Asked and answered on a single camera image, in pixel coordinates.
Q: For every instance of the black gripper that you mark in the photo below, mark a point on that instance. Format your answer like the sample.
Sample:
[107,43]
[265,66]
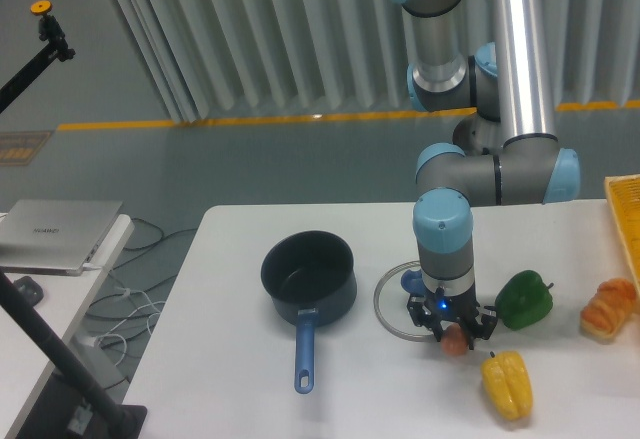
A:
[433,308]

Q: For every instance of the brown egg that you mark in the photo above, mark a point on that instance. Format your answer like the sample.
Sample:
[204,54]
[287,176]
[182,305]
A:
[454,342]

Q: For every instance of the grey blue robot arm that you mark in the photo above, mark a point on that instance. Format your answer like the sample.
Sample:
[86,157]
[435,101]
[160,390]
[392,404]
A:
[490,55]

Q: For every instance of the yellow bell pepper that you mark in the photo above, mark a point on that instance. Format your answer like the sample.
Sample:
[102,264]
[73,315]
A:
[506,381]

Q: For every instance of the green bell pepper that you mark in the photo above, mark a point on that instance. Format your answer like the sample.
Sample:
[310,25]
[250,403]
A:
[524,300]

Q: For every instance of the glass lid with blue knob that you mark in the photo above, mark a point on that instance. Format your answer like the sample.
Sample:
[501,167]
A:
[390,304]

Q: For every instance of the orange croissant bread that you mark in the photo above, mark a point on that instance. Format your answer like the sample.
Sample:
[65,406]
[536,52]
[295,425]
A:
[608,310]

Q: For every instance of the yellow woven basket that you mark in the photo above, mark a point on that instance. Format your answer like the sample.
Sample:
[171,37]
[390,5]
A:
[622,195]

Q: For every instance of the white curtain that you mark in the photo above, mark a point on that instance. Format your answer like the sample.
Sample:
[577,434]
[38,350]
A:
[214,58]

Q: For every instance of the silver laptop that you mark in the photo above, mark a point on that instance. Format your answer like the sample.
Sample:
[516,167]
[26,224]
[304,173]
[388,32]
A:
[54,236]

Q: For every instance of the white side table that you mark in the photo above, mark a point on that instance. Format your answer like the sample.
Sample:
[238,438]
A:
[24,367]

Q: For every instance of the dark saucepan with blue handle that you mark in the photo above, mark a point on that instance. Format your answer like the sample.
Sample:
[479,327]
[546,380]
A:
[311,281]

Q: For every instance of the black camera stand pole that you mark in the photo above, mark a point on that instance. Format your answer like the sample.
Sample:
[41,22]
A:
[119,421]

